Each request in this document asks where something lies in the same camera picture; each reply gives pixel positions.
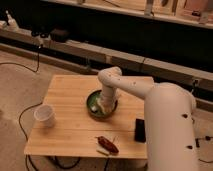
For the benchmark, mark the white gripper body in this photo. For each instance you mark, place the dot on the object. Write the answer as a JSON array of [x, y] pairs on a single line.
[[108, 99]]

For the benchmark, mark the green ceramic bowl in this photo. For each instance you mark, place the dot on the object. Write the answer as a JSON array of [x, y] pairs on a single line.
[[92, 99]]

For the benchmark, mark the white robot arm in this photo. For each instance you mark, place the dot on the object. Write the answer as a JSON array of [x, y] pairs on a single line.
[[168, 112]]

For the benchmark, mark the white crumpled item in bowl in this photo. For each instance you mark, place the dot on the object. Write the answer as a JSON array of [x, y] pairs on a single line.
[[95, 108]]

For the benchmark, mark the black rectangular phone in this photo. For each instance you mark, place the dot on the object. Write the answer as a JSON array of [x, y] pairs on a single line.
[[140, 135]]

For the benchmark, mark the red chili pepper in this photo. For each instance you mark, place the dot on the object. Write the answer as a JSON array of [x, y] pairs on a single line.
[[106, 145]]

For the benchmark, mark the wooden table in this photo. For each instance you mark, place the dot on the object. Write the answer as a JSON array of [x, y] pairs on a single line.
[[75, 133]]

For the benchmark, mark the small white stick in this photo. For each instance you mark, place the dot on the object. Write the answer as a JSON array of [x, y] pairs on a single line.
[[102, 152]]

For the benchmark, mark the white cup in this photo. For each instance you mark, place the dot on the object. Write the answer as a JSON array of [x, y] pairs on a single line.
[[44, 115]]

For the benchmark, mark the dark box on ledge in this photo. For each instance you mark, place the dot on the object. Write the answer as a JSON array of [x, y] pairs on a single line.
[[59, 35]]

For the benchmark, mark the white spray bottle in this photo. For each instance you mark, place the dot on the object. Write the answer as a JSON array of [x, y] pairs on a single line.
[[12, 22]]

